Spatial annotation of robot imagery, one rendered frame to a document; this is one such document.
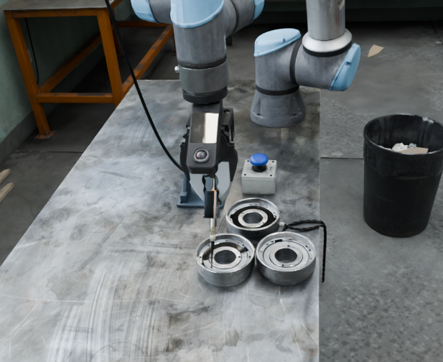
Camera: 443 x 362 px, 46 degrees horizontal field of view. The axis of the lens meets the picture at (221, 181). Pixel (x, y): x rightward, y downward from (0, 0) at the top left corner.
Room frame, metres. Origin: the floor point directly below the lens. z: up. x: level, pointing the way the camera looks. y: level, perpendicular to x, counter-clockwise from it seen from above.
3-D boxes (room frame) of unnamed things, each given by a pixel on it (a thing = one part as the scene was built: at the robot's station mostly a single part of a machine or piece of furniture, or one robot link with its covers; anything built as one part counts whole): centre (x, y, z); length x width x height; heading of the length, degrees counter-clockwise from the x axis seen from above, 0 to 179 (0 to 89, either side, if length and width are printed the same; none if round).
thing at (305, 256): (0.69, -0.10, 0.82); 0.08 x 0.08 x 0.02
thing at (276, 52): (1.30, -0.18, 0.97); 0.13 x 0.12 x 0.14; 57
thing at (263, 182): (0.97, -0.09, 0.82); 0.08 x 0.07 x 0.05; 168
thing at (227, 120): (0.77, 0.01, 1.07); 0.09 x 0.08 x 0.12; 169
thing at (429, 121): (1.79, -0.75, 0.21); 0.34 x 0.34 x 0.43
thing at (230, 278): (0.70, 0.00, 0.82); 0.10 x 0.10 x 0.04
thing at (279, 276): (0.69, -0.10, 0.82); 0.10 x 0.10 x 0.04
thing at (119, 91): (3.50, 0.65, 0.39); 1.50 x 0.62 x 0.78; 168
